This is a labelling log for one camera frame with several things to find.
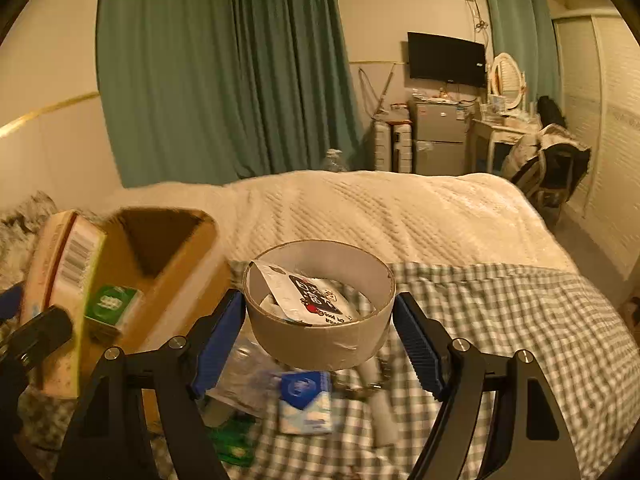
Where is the green tissue pack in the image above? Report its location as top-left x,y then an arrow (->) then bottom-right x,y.
84,284 -> 143,333

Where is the black and white sachet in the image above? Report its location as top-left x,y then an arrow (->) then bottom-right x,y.
257,262 -> 368,326

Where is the black wall television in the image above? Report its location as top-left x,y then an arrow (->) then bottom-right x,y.
407,31 -> 487,88

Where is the cream quilted blanket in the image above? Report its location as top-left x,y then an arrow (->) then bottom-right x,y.
100,170 -> 576,273

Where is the leaning stick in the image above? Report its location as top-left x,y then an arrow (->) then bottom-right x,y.
377,62 -> 396,116

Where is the brown cardboard box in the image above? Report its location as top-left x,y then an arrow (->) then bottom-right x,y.
80,207 -> 236,426

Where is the teal corner curtain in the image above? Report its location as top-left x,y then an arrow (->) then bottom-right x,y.
230,0 -> 363,178

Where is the white louvered wardrobe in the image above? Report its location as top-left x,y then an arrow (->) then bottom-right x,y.
552,12 -> 640,286

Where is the blue tissue pack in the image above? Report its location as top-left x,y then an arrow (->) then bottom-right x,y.
277,371 -> 335,436

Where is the silver fridge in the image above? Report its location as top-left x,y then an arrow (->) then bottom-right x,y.
409,100 -> 471,177

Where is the white suitcase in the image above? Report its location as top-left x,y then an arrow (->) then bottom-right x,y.
374,121 -> 415,173

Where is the floral pillow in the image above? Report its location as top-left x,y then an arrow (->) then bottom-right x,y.
0,191 -> 63,293

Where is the wide teal curtain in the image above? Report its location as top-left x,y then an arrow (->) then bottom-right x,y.
96,0 -> 241,188

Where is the green packet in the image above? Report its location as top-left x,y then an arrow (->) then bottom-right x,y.
207,417 -> 256,466

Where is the white dressing table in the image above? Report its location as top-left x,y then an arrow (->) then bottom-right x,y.
467,115 -> 543,176

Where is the beige barcode box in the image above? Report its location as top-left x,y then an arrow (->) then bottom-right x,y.
20,210 -> 108,401

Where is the black bag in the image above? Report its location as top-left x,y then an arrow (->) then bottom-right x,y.
537,95 -> 568,128

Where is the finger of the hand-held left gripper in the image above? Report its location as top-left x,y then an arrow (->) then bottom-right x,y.
0,284 -> 27,323
0,306 -> 74,386

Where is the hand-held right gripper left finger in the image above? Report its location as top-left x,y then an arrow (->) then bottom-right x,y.
54,287 -> 247,480

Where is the narrow teal curtain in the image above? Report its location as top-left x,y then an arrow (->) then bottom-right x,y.
477,0 -> 563,111

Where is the brown packing tape roll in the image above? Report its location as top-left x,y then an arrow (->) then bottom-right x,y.
242,240 -> 397,368

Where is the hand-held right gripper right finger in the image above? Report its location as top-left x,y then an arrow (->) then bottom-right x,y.
392,292 -> 583,480

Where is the green checked bed sheet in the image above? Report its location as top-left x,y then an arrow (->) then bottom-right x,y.
145,260 -> 640,480

